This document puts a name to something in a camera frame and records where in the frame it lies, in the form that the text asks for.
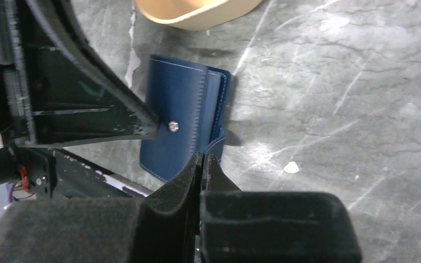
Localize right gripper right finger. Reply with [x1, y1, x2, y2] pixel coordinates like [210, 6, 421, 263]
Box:
[200, 155, 362, 262]

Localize blue leather card holder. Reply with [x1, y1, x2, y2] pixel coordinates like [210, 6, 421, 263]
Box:
[139, 55, 232, 182]

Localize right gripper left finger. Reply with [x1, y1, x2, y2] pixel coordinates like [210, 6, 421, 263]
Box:
[0, 153, 203, 262]

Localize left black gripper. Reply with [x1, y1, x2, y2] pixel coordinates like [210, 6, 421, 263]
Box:
[0, 1, 158, 184]

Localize black base frame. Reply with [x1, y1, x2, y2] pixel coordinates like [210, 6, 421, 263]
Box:
[14, 148, 152, 199]

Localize tan oval card tray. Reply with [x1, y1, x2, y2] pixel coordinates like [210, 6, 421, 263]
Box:
[133, 0, 261, 31]

